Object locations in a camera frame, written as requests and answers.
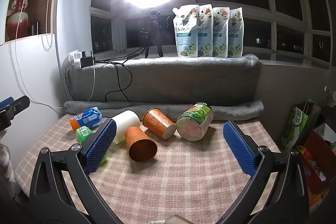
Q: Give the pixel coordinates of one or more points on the red cardboard box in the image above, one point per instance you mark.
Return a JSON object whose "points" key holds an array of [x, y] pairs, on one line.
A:
{"points": [[319, 145]]}

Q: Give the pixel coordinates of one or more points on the blue and orange snack packet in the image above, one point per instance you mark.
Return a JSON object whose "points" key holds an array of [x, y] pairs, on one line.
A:
{"points": [[88, 116]]}

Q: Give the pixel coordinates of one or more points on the black charger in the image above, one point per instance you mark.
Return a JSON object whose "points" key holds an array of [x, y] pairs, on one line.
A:
{"points": [[86, 60]]}

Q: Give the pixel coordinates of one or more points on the rolled grey blanket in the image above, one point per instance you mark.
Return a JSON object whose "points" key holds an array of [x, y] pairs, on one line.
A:
{"points": [[236, 109]]}

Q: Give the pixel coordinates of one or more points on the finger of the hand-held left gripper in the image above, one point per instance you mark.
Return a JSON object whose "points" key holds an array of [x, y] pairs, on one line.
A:
{"points": [[17, 107]]}

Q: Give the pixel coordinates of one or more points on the green paper bag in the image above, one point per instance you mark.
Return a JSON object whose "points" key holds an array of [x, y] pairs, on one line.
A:
{"points": [[295, 127]]}

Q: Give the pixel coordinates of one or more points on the small green container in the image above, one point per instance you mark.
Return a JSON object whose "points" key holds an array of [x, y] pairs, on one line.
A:
{"points": [[84, 134]]}

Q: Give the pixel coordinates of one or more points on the white cup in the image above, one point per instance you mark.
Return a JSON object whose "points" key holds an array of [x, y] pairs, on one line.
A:
{"points": [[126, 121]]}

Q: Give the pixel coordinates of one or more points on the fuzzy beige cloth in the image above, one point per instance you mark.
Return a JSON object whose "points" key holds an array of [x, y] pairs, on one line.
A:
{"points": [[5, 161]]}

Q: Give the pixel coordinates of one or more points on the plain copper cup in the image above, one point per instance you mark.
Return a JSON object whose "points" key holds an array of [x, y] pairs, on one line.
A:
{"points": [[136, 138]]}

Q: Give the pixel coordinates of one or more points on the black tripod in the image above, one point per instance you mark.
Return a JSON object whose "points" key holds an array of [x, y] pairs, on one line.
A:
{"points": [[155, 29]]}

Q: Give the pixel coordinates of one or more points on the floral white detergent pouch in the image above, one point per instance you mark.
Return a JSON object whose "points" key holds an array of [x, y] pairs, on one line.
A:
{"points": [[205, 29], [220, 32], [185, 32], [236, 35]]}

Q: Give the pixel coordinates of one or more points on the green instant noodle cup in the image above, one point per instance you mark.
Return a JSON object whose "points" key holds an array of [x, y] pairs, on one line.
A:
{"points": [[193, 121]]}

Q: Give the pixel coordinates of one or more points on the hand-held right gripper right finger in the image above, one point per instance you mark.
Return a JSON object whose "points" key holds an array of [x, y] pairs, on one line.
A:
{"points": [[239, 150]]}

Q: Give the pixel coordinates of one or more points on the patterned orange cup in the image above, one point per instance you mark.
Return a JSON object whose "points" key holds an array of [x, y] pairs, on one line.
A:
{"points": [[156, 120]]}

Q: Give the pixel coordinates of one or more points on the plaid tablecloth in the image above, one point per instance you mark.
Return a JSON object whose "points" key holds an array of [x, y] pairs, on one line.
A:
{"points": [[170, 182]]}

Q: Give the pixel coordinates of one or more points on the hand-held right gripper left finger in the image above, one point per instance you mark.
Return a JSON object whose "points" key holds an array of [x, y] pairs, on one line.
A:
{"points": [[101, 146]]}

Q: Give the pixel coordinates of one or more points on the white power plug adapter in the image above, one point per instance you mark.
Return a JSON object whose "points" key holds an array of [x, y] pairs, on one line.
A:
{"points": [[74, 58]]}

